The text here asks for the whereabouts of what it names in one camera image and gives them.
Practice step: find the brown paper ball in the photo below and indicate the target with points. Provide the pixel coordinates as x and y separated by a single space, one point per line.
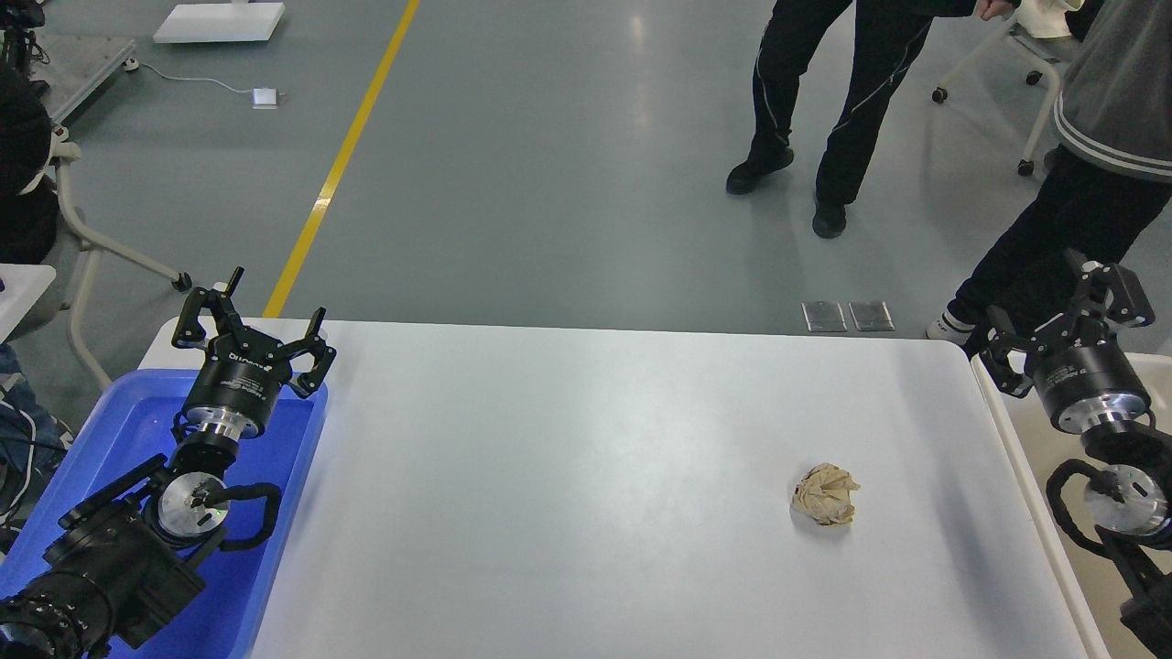
824 495

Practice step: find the white chair frame left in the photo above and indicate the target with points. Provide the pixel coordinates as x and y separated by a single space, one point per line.
94 244

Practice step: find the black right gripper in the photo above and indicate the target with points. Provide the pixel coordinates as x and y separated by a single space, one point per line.
1085 379

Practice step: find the white power adapter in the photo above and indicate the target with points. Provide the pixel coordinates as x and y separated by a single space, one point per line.
265 98

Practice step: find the seated person in black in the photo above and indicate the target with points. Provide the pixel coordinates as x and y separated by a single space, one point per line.
29 206

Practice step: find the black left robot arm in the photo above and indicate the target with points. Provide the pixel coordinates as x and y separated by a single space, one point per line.
126 562

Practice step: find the left metal floor plate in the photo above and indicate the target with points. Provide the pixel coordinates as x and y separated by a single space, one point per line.
823 316

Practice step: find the grey metal platform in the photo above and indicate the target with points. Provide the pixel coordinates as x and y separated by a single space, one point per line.
77 66

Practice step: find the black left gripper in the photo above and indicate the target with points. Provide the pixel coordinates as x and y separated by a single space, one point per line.
234 384

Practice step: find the right metal floor plate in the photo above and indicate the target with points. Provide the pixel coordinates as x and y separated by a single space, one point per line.
871 316

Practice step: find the metal floor plate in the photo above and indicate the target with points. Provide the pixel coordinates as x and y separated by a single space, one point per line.
871 316
823 316

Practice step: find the person in grey jacket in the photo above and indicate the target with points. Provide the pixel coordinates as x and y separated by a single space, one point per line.
1108 181

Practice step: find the white flat board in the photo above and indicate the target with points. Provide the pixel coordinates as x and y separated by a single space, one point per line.
233 22

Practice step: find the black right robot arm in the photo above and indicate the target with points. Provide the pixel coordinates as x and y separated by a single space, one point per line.
1114 503

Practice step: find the white side table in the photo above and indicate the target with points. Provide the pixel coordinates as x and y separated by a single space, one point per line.
23 286

